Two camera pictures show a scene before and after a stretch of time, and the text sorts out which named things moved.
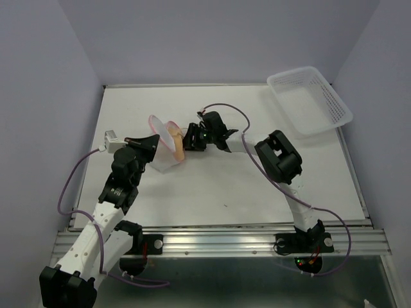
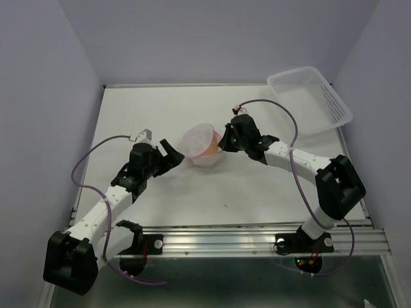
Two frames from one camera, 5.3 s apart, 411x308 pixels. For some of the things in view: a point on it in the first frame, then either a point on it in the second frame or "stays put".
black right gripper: (192, 145) to (225, 143)
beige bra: (178, 135) to (213, 148)
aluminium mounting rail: (244, 239) stays put
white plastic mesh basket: (309, 100) stays put
